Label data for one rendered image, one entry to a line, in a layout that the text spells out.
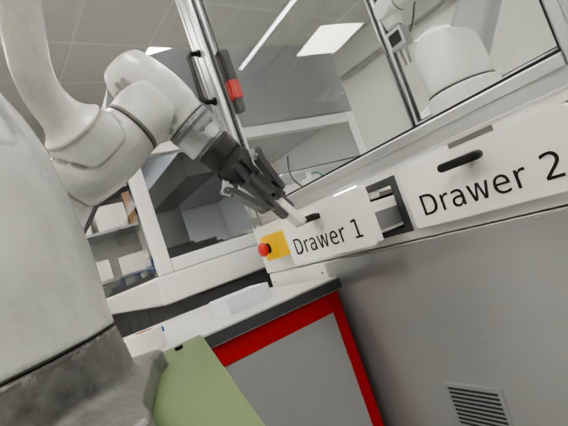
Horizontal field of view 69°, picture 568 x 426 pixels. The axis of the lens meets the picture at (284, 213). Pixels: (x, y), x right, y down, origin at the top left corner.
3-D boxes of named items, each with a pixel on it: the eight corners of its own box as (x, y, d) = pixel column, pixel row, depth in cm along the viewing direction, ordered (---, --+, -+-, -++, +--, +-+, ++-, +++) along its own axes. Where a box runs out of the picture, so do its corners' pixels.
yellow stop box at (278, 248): (276, 259, 112) (268, 234, 113) (264, 262, 118) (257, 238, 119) (292, 253, 115) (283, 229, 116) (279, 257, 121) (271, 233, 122)
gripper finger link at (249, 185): (237, 162, 77) (232, 167, 76) (280, 202, 80) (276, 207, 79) (229, 169, 80) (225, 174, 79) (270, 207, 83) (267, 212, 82)
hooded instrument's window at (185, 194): (157, 276, 147) (119, 158, 150) (99, 302, 296) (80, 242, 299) (376, 204, 209) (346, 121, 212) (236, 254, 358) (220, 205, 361)
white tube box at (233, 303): (230, 315, 93) (225, 299, 93) (214, 317, 100) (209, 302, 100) (272, 296, 101) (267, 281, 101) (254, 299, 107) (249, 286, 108)
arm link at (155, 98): (197, 113, 82) (154, 160, 78) (133, 57, 78) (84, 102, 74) (211, 92, 73) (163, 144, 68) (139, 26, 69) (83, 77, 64)
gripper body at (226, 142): (204, 151, 72) (244, 186, 74) (230, 121, 76) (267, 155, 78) (191, 166, 78) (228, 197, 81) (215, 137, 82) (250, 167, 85)
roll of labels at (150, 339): (139, 358, 77) (132, 337, 77) (126, 358, 82) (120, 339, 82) (172, 342, 82) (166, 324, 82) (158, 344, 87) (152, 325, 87)
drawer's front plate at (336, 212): (379, 244, 73) (357, 186, 74) (294, 264, 97) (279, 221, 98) (385, 241, 74) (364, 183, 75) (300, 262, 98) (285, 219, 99)
